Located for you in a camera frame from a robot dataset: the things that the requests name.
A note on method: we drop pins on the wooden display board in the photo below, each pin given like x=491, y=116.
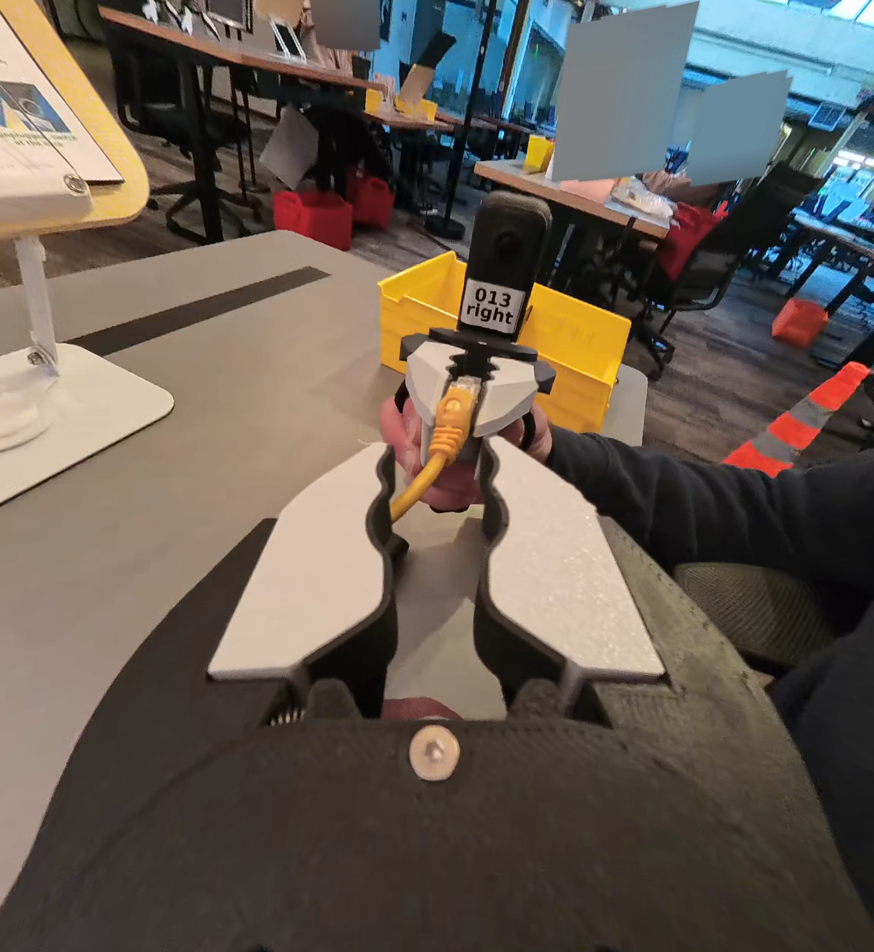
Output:
x=128, y=193

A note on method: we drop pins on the orange traffic cone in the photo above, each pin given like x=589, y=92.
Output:
x=801, y=424

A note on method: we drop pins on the red plastic bin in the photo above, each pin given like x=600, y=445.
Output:
x=373, y=201
x=314, y=219

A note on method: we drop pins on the person's torso in dark sweater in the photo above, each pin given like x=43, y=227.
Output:
x=868, y=744

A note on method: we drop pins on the person's right forearm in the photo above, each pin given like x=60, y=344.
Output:
x=704, y=498

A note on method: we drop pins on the white display stand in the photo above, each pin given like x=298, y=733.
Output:
x=95, y=416

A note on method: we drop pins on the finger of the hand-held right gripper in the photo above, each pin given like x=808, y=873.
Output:
x=425, y=383
x=515, y=394

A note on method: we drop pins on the person's right hand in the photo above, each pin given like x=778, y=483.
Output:
x=396, y=439

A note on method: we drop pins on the printed instruction sheet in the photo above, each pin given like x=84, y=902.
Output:
x=20, y=89

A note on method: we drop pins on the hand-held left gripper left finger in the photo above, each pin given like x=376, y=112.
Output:
x=310, y=595

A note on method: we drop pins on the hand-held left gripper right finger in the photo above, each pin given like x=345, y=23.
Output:
x=570, y=595

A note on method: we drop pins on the wooden top desk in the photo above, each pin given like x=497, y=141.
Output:
x=184, y=37

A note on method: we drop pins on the black swivel chair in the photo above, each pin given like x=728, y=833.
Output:
x=727, y=253

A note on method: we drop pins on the black mesh office chair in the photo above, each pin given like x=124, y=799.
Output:
x=756, y=610

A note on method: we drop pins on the white hanging paper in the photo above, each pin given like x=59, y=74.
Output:
x=288, y=149

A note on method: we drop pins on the yellow plastic bin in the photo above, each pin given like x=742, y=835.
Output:
x=585, y=349

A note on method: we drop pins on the orange plastic bin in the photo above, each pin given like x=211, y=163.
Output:
x=799, y=323

